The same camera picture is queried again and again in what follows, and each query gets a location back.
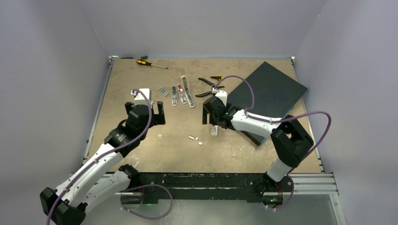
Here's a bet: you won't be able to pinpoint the red silver stapler insert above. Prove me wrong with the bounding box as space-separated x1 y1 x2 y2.
177 84 187 104

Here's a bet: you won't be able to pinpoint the silver stapler magazine tray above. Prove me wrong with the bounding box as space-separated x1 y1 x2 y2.
172 85 178 106

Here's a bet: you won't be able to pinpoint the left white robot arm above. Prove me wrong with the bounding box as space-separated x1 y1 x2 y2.
39 101 166 225

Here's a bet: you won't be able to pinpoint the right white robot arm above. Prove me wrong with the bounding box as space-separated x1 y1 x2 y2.
202 96 314 191

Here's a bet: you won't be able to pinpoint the small white box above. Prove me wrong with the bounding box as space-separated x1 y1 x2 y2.
211 125 218 136

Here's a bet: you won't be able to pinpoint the silver staple strip block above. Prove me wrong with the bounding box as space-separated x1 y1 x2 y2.
159 88 169 96

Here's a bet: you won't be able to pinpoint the black flat box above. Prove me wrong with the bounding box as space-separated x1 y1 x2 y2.
227 62 307 146

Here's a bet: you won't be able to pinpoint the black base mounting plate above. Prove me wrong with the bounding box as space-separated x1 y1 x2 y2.
128 172 292 204

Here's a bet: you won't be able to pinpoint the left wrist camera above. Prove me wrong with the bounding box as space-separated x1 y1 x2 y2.
130 88 154 108

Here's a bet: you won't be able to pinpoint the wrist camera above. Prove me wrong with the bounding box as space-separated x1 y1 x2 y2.
130 88 154 108
212 88 228 106

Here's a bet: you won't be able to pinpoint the black handled pliers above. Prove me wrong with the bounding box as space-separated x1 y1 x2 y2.
195 77 224 98

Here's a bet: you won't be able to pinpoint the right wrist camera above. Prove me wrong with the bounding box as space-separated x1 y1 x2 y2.
212 88 228 106

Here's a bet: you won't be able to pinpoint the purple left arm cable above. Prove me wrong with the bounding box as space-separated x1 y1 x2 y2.
46 89 153 225

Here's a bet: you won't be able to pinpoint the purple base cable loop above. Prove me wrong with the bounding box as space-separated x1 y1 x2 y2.
120 185 173 220

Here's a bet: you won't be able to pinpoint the aluminium frame rail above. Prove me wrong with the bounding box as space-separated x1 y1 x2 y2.
261 173 338 196

